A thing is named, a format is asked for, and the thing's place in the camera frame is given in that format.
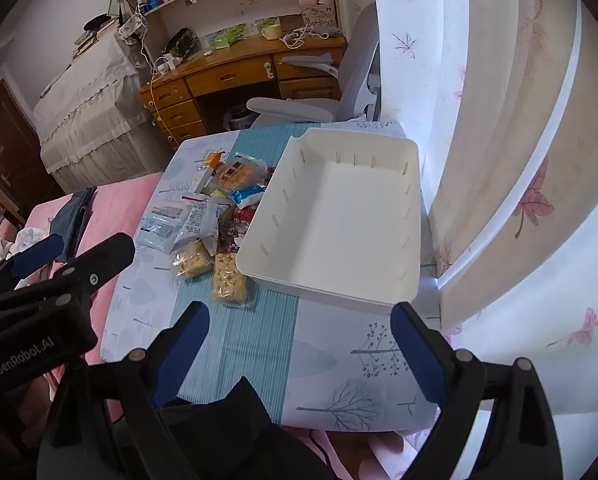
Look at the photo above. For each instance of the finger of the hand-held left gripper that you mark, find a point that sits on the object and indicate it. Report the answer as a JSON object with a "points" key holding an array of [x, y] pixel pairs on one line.
{"points": [[31, 255], [101, 262]]}

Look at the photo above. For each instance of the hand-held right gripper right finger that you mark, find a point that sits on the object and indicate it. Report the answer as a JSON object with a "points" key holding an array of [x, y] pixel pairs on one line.
{"points": [[419, 355]]}

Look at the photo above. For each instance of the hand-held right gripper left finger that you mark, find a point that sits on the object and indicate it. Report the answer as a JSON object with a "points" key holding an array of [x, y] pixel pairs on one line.
{"points": [[179, 360]]}

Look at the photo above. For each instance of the clear bag of yellow puffs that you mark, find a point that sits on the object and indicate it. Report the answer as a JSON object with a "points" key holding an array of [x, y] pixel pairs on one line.
{"points": [[191, 260], [231, 282]]}

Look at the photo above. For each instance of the orange white oats box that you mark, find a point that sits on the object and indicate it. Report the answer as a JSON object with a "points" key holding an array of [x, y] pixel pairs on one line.
{"points": [[206, 177]]}

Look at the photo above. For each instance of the red white snack packet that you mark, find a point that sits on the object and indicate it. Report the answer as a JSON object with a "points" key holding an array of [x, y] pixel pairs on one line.
{"points": [[234, 232]]}

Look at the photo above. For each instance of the white plastic storage bin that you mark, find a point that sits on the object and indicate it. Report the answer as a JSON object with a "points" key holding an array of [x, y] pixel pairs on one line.
{"points": [[339, 220]]}

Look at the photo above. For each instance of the clear bag of orange crackers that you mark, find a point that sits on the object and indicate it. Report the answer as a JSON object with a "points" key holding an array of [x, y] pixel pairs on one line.
{"points": [[241, 172]]}

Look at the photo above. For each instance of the white plush toy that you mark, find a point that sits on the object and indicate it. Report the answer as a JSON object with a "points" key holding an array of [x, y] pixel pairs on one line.
{"points": [[6, 245]]}

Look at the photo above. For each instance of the dark blue bag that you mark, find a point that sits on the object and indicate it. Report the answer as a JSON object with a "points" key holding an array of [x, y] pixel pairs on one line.
{"points": [[74, 215]]}

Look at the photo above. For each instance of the pink bed sheet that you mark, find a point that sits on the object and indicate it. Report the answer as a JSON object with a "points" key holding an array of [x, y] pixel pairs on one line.
{"points": [[119, 205]]}

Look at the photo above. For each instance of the light blue packet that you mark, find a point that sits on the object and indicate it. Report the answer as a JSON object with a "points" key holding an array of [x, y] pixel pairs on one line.
{"points": [[156, 230]]}

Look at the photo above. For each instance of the leaf printed tablecloth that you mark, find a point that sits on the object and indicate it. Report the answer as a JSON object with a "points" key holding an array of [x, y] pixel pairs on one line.
{"points": [[319, 360]]}

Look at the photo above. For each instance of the white silver snack packet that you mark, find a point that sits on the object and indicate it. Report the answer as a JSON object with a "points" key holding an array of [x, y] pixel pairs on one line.
{"points": [[196, 220]]}

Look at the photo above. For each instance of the brown wooden door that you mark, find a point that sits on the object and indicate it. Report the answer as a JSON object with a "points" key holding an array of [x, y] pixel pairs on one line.
{"points": [[9, 140]]}

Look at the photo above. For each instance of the white lace cloth cover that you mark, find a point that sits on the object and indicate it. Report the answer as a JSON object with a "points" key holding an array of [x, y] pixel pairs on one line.
{"points": [[94, 110]]}

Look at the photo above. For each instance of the blue snack packet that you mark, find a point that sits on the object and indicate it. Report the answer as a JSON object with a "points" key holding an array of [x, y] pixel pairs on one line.
{"points": [[249, 195]]}

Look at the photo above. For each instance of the trash bin with plastic bag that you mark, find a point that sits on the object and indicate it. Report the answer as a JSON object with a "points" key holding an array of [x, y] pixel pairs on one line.
{"points": [[239, 116]]}

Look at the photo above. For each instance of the white power strip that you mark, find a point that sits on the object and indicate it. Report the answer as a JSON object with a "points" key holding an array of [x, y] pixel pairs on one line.
{"points": [[166, 64]]}

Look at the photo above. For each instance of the stack of books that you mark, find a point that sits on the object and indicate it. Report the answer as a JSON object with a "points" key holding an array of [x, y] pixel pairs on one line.
{"points": [[85, 42]]}

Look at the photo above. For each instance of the wooden desk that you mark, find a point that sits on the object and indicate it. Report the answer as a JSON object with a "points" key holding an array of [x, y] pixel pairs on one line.
{"points": [[229, 75]]}

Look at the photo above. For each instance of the black floral pouch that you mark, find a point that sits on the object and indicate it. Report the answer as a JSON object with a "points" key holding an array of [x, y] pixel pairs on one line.
{"points": [[181, 42]]}

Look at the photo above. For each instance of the green printed card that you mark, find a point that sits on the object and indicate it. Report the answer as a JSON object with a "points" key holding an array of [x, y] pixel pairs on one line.
{"points": [[224, 35]]}

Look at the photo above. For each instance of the pale yellow mug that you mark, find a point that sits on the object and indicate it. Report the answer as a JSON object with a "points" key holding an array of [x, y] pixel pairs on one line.
{"points": [[271, 32]]}

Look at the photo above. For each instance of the grey office chair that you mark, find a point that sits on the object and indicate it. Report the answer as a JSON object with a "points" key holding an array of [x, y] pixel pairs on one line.
{"points": [[359, 60]]}

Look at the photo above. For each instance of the white printed box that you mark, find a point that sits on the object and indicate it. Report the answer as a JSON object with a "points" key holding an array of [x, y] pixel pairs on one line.
{"points": [[319, 16]]}

